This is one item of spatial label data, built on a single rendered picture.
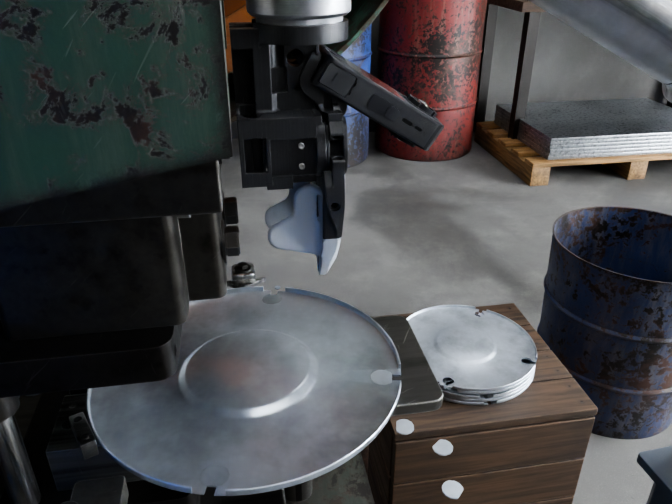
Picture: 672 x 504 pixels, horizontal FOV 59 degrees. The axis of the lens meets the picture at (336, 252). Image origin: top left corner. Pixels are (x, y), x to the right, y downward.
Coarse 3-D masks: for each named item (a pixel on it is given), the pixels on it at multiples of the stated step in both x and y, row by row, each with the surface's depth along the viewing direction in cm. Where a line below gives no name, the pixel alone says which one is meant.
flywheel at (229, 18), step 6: (228, 0) 75; (234, 0) 74; (240, 0) 74; (228, 6) 74; (234, 6) 74; (240, 6) 73; (228, 12) 73; (234, 12) 73; (240, 12) 73; (246, 12) 73; (228, 18) 73; (234, 18) 73; (240, 18) 73; (246, 18) 73; (252, 18) 74; (228, 24) 73; (228, 30) 74; (228, 36) 74; (228, 42) 74; (228, 48) 75; (228, 54) 75; (228, 60) 75; (228, 66) 76; (228, 72) 76
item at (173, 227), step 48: (0, 240) 40; (48, 240) 40; (96, 240) 41; (144, 240) 41; (192, 240) 45; (0, 288) 41; (48, 288) 42; (96, 288) 42; (144, 288) 43; (192, 288) 46; (48, 336) 44
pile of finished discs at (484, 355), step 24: (432, 312) 137; (456, 312) 137; (432, 336) 129; (456, 336) 128; (480, 336) 128; (504, 336) 129; (528, 336) 128; (432, 360) 121; (456, 360) 121; (480, 360) 121; (504, 360) 121; (528, 360) 124; (456, 384) 115; (480, 384) 115; (504, 384) 115; (528, 384) 119
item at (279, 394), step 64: (192, 320) 65; (256, 320) 65; (320, 320) 65; (128, 384) 55; (192, 384) 54; (256, 384) 54; (320, 384) 55; (128, 448) 48; (192, 448) 48; (256, 448) 48; (320, 448) 48
